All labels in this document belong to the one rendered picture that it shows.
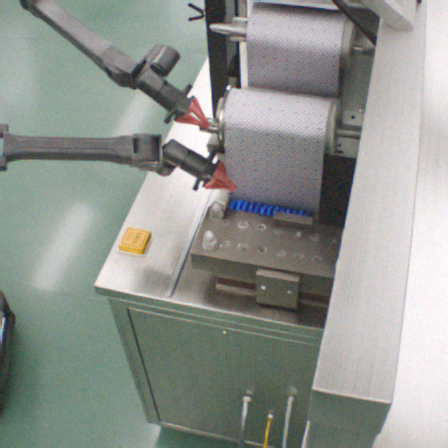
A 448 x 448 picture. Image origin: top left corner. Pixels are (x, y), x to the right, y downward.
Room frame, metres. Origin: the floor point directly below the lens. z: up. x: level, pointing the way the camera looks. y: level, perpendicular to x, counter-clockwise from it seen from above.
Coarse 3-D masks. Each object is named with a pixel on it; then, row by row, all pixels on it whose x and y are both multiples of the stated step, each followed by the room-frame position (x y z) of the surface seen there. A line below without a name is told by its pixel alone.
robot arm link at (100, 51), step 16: (32, 0) 1.53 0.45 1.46; (48, 0) 1.53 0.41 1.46; (48, 16) 1.49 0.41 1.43; (64, 16) 1.48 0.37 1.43; (64, 32) 1.44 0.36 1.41; (80, 32) 1.43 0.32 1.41; (80, 48) 1.40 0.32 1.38; (96, 48) 1.38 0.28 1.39; (112, 48) 1.37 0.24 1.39; (96, 64) 1.37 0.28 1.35; (112, 64) 1.32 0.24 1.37; (112, 80) 1.34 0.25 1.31; (128, 80) 1.32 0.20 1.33
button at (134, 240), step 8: (128, 232) 1.19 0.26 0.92; (136, 232) 1.19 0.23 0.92; (144, 232) 1.19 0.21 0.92; (120, 240) 1.17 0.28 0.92; (128, 240) 1.16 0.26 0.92; (136, 240) 1.16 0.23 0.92; (144, 240) 1.16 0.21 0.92; (120, 248) 1.15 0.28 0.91; (128, 248) 1.14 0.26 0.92; (136, 248) 1.13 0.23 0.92; (144, 248) 1.14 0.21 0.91
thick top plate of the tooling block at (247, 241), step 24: (240, 216) 1.12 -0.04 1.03; (264, 216) 1.12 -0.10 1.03; (240, 240) 1.04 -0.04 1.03; (264, 240) 1.04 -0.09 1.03; (288, 240) 1.03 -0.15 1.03; (312, 240) 1.03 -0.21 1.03; (336, 240) 1.03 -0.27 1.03; (192, 264) 1.02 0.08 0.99; (216, 264) 1.00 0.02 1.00; (240, 264) 0.98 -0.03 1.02; (264, 264) 0.97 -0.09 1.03; (288, 264) 0.96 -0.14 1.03; (312, 264) 0.96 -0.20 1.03; (336, 264) 0.96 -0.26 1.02; (312, 288) 0.93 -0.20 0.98
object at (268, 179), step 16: (240, 160) 1.18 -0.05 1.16; (256, 160) 1.17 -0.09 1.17; (272, 160) 1.16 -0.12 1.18; (288, 160) 1.15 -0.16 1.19; (304, 160) 1.13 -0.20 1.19; (240, 176) 1.18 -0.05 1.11; (256, 176) 1.17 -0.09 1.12; (272, 176) 1.16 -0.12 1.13; (288, 176) 1.14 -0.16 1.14; (304, 176) 1.13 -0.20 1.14; (320, 176) 1.12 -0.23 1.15; (240, 192) 1.18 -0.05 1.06; (256, 192) 1.17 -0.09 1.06; (272, 192) 1.16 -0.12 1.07; (288, 192) 1.14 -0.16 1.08; (304, 192) 1.13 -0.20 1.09; (304, 208) 1.13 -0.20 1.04
